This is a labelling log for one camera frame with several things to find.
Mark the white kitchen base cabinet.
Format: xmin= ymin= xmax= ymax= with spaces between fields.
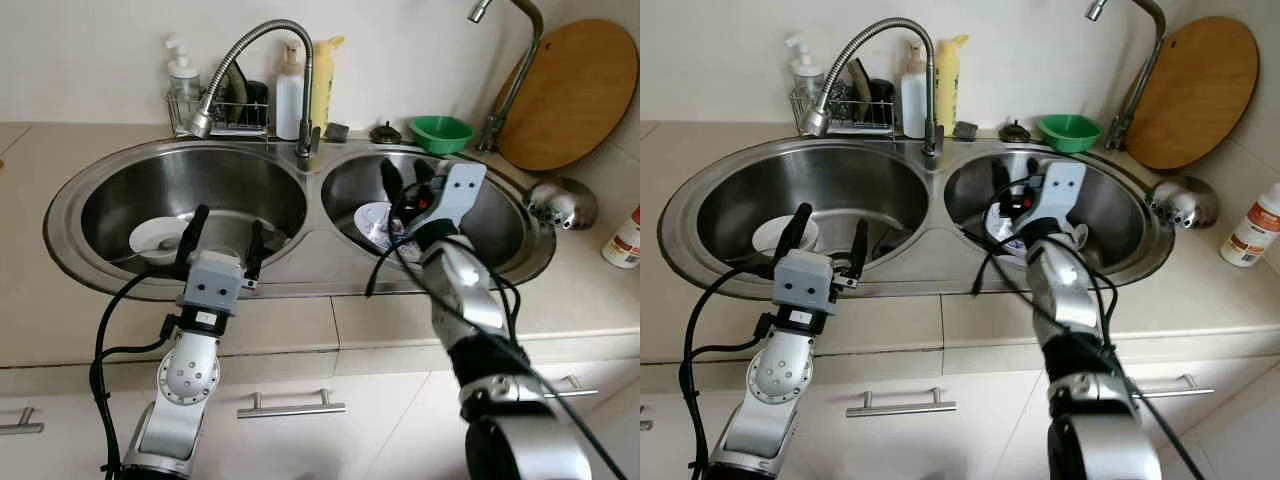
xmin=0 ymin=350 xmax=641 ymax=480
xmin=640 ymin=350 xmax=1280 ymax=480

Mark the green plastic bowl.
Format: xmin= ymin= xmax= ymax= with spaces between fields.
xmin=410 ymin=115 xmax=475 ymax=156
xmin=1035 ymin=113 xmax=1103 ymax=154

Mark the stainless steel double sink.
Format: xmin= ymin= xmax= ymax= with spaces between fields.
xmin=43 ymin=135 xmax=557 ymax=301
xmin=657 ymin=135 xmax=1176 ymax=301

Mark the yellow detergent bottle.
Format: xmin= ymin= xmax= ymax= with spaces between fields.
xmin=932 ymin=34 xmax=971 ymax=136
xmin=308 ymin=36 xmax=346 ymax=136

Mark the silver flexible gooseneck faucet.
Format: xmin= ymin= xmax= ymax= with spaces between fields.
xmin=185 ymin=18 xmax=323 ymax=166
xmin=797 ymin=17 xmax=946 ymax=166

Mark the white detergent bottle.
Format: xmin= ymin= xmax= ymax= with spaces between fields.
xmin=900 ymin=40 xmax=929 ymax=139
xmin=275 ymin=40 xmax=306 ymax=141

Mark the tall dark metal faucet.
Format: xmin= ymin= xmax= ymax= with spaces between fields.
xmin=1085 ymin=0 xmax=1169 ymax=151
xmin=468 ymin=0 xmax=546 ymax=153

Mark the stainless steel strainer ladle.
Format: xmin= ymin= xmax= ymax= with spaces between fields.
xmin=527 ymin=177 xmax=599 ymax=231
xmin=1148 ymin=177 xmax=1221 ymax=231

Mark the clear soap pump bottle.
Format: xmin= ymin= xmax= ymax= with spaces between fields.
xmin=785 ymin=33 xmax=825 ymax=131
xmin=165 ymin=35 xmax=203 ymax=131

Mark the round wooden cutting board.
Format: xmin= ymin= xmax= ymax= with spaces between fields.
xmin=493 ymin=18 xmax=641 ymax=173
xmin=1125 ymin=15 xmax=1261 ymax=171

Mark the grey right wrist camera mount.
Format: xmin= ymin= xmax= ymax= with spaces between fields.
xmin=1035 ymin=162 xmax=1088 ymax=241
xmin=437 ymin=162 xmax=488 ymax=236

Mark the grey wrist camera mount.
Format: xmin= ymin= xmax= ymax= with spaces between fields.
xmin=437 ymin=162 xmax=488 ymax=236
xmin=180 ymin=250 xmax=244 ymax=313
xmin=772 ymin=250 xmax=839 ymax=313
xmin=1035 ymin=162 xmax=1088 ymax=241

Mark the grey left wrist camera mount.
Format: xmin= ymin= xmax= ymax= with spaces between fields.
xmin=180 ymin=250 xmax=244 ymax=313
xmin=772 ymin=250 xmax=839 ymax=313

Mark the loose-ended black right arm cable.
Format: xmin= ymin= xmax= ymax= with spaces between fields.
xmin=970 ymin=235 xmax=1031 ymax=298
xmin=365 ymin=238 xmax=426 ymax=298

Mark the metal wire sink rack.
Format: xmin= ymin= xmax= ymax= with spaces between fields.
xmin=790 ymin=88 xmax=898 ymax=137
xmin=166 ymin=88 xmax=273 ymax=139

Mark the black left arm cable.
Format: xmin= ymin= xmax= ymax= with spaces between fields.
xmin=680 ymin=265 xmax=779 ymax=479
xmin=88 ymin=265 xmax=186 ymax=476

